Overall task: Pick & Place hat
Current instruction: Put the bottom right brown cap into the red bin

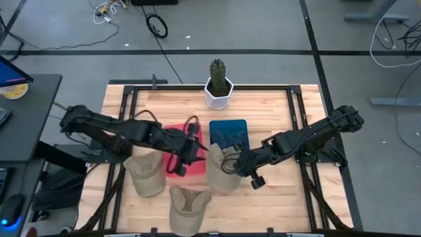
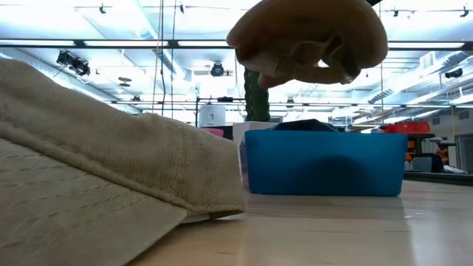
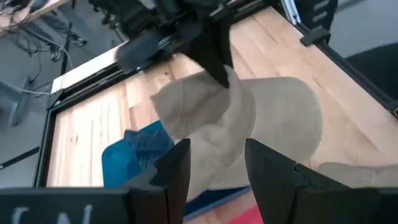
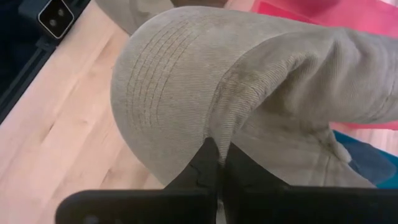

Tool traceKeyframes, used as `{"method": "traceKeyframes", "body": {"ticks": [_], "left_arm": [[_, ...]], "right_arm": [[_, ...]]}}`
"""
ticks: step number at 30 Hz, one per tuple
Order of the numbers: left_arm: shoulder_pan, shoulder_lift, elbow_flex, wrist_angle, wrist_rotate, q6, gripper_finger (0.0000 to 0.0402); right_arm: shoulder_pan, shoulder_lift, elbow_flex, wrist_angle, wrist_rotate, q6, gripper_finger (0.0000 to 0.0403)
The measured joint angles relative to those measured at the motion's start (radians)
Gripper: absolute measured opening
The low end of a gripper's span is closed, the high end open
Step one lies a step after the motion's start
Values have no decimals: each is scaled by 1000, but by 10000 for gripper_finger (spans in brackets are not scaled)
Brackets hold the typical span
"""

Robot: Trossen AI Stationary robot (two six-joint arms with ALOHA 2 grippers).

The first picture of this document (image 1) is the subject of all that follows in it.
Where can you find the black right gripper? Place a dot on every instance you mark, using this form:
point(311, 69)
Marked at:
point(248, 163)

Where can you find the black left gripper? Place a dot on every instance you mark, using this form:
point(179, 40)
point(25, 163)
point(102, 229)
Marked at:
point(189, 148)

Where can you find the dark blue denim hat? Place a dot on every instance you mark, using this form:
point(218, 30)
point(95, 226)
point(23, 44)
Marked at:
point(225, 138)

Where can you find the beige baseball cap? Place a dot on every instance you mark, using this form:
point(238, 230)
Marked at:
point(220, 174)
point(189, 214)
point(148, 177)

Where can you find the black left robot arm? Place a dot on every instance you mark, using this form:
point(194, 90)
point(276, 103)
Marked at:
point(131, 131)

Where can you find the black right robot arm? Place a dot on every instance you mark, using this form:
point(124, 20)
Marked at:
point(312, 135)

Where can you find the pink translucent plastic bin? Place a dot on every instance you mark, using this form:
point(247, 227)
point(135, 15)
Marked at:
point(187, 172)

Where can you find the blue translucent plastic bin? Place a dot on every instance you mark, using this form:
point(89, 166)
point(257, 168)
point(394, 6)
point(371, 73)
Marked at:
point(228, 125)

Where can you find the white faceted plant pot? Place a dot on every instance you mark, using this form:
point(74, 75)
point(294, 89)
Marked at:
point(217, 102)

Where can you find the green cactus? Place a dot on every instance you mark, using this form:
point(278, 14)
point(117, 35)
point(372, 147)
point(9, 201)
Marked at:
point(218, 75)

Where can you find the black bag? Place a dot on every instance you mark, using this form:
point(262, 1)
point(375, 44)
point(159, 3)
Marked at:
point(59, 191)

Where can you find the grey desk leg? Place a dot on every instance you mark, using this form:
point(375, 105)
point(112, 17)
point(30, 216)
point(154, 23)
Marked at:
point(375, 16)
point(394, 101)

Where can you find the black desk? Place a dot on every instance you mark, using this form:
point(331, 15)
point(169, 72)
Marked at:
point(29, 125)

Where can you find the round yellow plate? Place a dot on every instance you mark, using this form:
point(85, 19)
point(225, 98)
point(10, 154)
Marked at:
point(14, 92)

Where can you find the black computer mouse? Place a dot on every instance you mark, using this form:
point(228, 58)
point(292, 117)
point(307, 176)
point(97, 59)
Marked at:
point(11, 207)

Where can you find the computer monitor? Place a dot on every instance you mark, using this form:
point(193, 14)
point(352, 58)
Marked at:
point(10, 72)

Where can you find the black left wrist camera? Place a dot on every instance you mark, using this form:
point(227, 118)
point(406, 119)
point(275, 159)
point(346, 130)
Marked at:
point(180, 170)

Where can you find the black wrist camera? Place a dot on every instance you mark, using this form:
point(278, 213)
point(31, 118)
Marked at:
point(258, 181)
point(180, 170)

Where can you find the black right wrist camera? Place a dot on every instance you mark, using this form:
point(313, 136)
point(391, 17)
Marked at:
point(258, 181)

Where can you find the black table frame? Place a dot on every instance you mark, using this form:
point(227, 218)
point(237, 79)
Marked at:
point(210, 87)

